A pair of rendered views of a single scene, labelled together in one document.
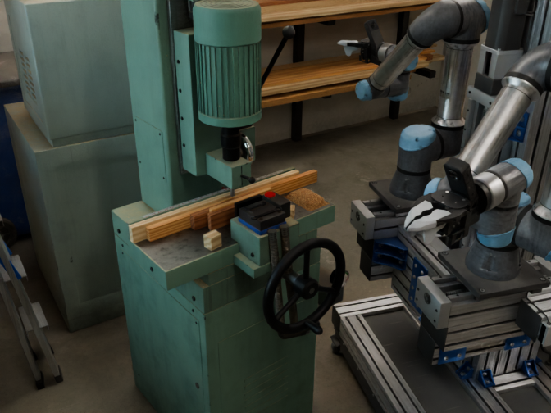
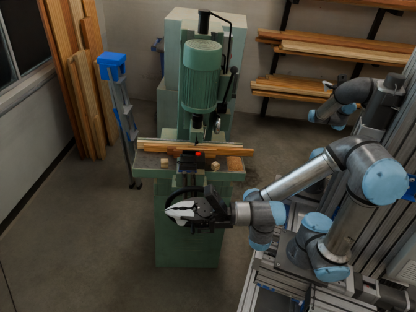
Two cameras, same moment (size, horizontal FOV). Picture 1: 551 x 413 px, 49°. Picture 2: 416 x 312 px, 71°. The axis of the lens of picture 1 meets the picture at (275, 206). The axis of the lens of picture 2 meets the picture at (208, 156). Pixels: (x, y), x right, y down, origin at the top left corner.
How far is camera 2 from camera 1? 0.84 m
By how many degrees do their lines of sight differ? 29
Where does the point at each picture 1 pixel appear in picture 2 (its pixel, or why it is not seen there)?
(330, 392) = (236, 261)
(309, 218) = (225, 174)
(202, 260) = (153, 170)
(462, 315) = (269, 270)
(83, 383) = (145, 195)
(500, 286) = (292, 268)
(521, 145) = not seen: hidden behind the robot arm
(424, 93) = not seen: outside the picture
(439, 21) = (352, 90)
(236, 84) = (194, 90)
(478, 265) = (288, 249)
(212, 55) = (186, 70)
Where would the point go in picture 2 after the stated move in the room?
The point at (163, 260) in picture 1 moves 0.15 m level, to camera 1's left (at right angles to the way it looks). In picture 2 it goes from (137, 163) to (119, 151)
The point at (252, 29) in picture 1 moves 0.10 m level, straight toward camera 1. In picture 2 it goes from (206, 63) to (192, 69)
